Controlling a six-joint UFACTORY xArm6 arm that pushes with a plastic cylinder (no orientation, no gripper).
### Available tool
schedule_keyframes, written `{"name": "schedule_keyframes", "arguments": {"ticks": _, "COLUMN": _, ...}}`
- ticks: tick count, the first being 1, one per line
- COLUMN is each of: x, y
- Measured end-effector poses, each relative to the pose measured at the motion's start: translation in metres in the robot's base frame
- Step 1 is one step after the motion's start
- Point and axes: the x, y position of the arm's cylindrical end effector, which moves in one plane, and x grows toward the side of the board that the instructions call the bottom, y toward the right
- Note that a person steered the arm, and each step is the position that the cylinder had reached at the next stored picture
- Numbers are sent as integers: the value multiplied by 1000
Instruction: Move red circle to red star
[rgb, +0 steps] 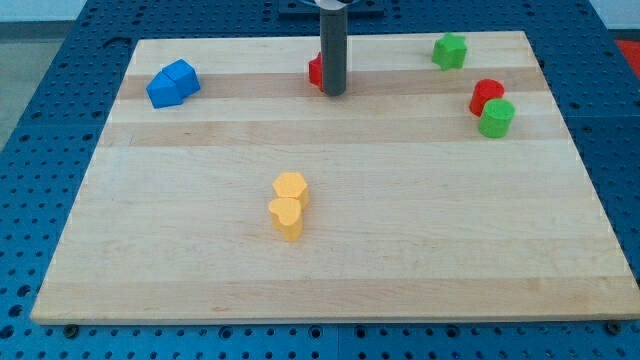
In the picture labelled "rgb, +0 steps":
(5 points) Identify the green cylinder block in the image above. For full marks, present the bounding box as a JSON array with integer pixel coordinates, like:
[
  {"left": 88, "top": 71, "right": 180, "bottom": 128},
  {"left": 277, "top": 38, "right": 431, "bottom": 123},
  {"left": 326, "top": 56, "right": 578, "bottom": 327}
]
[{"left": 478, "top": 98, "right": 515, "bottom": 138}]

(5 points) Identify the yellow heart block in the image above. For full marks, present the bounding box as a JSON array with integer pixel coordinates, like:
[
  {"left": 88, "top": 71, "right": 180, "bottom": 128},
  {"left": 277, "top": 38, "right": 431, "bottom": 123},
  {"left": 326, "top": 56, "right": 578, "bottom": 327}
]
[{"left": 268, "top": 198, "right": 303, "bottom": 242}]

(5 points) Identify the green star block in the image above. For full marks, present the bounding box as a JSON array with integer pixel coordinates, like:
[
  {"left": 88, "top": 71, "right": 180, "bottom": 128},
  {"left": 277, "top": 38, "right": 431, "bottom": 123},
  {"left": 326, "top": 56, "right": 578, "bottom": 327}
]
[{"left": 431, "top": 33, "right": 467, "bottom": 71}]

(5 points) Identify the blue pentagon block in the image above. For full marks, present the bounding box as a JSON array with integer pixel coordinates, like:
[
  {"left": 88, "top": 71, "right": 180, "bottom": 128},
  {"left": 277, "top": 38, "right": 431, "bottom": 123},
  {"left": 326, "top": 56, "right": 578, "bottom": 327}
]
[{"left": 146, "top": 72, "right": 183, "bottom": 109}]

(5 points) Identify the blue cube block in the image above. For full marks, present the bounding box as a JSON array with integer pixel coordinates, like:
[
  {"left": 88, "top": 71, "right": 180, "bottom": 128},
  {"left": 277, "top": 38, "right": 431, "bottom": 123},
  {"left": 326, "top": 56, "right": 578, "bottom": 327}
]
[{"left": 162, "top": 59, "right": 200, "bottom": 98}]

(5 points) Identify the yellow hexagon block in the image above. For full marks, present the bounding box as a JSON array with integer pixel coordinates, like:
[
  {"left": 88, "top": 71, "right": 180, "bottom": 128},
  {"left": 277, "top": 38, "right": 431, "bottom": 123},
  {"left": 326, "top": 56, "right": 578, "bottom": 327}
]
[{"left": 272, "top": 172, "right": 310, "bottom": 209}]

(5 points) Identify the light wooden board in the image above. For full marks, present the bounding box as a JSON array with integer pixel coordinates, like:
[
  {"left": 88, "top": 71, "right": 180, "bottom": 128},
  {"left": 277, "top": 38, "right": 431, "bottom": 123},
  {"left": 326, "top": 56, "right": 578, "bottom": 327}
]
[{"left": 31, "top": 31, "right": 639, "bottom": 325}]

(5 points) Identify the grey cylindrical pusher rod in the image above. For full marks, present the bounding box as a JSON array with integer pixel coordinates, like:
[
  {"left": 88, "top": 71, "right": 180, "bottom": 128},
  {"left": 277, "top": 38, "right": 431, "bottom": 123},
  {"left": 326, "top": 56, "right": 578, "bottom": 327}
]
[{"left": 315, "top": 0, "right": 348, "bottom": 96}]

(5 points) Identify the red star block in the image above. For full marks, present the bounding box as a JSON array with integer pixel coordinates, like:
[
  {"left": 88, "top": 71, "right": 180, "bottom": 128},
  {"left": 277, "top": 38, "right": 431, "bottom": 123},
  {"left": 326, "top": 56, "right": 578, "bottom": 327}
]
[{"left": 308, "top": 52, "right": 324, "bottom": 92}]

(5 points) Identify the red cylinder block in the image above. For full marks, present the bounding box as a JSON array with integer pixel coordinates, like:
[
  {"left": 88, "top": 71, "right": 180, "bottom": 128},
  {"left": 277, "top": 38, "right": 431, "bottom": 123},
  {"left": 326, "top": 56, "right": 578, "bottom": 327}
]
[{"left": 469, "top": 79, "right": 505, "bottom": 116}]

